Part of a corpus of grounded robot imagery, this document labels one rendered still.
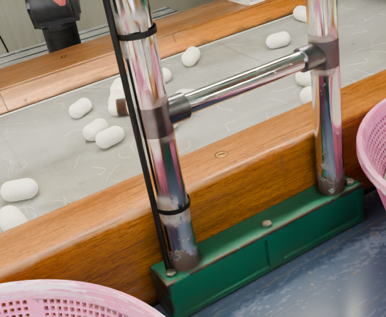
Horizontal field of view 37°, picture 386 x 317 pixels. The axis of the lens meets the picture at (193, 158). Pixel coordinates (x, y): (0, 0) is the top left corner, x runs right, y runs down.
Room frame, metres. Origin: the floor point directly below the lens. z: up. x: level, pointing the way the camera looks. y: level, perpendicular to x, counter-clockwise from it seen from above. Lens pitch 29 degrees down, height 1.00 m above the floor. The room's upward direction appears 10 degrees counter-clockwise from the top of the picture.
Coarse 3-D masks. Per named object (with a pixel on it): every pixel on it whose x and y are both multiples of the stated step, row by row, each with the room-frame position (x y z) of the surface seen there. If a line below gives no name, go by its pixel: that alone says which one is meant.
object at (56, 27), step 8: (64, 24) 1.04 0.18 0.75; (72, 24) 1.05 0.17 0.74; (48, 32) 1.03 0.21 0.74; (56, 32) 1.03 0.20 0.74; (64, 32) 1.03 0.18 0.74; (72, 32) 1.04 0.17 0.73; (48, 40) 1.04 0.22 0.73; (56, 40) 1.03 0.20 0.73; (64, 40) 1.03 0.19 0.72; (72, 40) 1.04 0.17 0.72; (48, 48) 1.04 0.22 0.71; (56, 48) 1.03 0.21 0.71
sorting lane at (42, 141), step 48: (384, 0) 0.86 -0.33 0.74; (240, 48) 0.76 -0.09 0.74; (288, 48) 0.73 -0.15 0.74; (384, 48) 0.66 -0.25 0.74; (96, 96) 0.68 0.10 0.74; (240, 96) 0.60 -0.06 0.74; (288, 96) 0.58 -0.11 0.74; (0, 144) 0.59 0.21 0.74; (48, 144) 0.57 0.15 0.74; (96, 144) 0.54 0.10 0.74; (192, 144) 0.51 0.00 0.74; (0, 192) 0.48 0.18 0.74; (48, 192) 0.46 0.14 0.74
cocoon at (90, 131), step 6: (96, 120) 0.56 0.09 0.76; (102, 120) 0.57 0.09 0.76; (90, 126) 0.55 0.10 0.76; (96, 126) 0.55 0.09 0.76; (102, 126) 0.56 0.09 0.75; (108, 126) 0.57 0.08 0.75; (84, 132) 0.55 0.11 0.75; (90, 132) 0.55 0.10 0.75; (96, 132) 0.55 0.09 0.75; (90, 138) 0.55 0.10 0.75
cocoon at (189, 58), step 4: (188, 48) 0.74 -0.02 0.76; (192, 48) 0.74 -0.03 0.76; (196, 48) 0.74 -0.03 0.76; (184, 52) 0.73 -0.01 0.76; (188, 52) 0.72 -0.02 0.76; (192, 52) 0.73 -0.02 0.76; (196, 52) 0.73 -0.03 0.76; (184, 56) 0.72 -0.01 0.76; (188, 56) 0.72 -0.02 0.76; (192, 56) 0.72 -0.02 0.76; (196, 56) 0.73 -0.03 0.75; (184, 60) 0.72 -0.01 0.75; (188, 60) 0.72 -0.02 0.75; (192, 60) 0.72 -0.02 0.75; (196, 60) 0.72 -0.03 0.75; (184, 64) 0.72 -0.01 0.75; (188, 64) 0.72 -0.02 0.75; (192, 64) 0.72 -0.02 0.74
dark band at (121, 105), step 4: (116, 100) 0.61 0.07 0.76; (120, 100) 0.61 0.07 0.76; (124, 100) 0.60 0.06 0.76; (116, 104) 0.60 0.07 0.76; (120, 104) 0.60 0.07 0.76; (124, 104) 0.60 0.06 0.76; (116, 108) 0.60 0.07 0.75; (120, 108) 0.60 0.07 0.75; (124, 108) 0.60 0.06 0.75; (120, 112) 0.60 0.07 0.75; (124, 112) 0.60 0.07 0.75
